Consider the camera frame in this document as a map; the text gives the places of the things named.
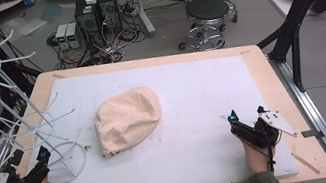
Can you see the clear plastic sheet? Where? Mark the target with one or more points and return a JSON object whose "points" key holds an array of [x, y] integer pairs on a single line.
{"points": [[22, 27]]}

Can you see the thin wooden stick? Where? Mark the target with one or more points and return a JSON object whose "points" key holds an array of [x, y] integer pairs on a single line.
{"points": [[305, 163]]}

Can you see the black computer tower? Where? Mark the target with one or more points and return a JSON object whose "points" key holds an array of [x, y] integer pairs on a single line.
{"points": [[88, 20], [109, 8]]}

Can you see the beige fabric hat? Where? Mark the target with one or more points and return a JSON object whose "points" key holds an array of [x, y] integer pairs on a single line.
{"points": [[127, 119]]}

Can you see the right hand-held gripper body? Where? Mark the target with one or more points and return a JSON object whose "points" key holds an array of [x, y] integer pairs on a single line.
{"points": [[256, 132]]}

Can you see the person's right hand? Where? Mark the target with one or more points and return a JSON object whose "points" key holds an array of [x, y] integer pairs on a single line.
{"points": [[257, 159]]}

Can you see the grey metal bracket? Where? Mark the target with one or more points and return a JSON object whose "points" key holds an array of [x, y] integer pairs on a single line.
{"points": [[312, 133]]}

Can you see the grey power supply unit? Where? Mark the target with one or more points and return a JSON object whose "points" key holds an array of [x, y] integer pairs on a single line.
{"points": [[61, 36], [74, 35]]}

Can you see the teal plastic sheet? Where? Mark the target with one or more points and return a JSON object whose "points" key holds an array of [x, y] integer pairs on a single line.
{"points": [[50, 11]]}

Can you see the white foam mat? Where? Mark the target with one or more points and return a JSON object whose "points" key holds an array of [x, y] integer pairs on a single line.
{"points": [[193, 99]]}

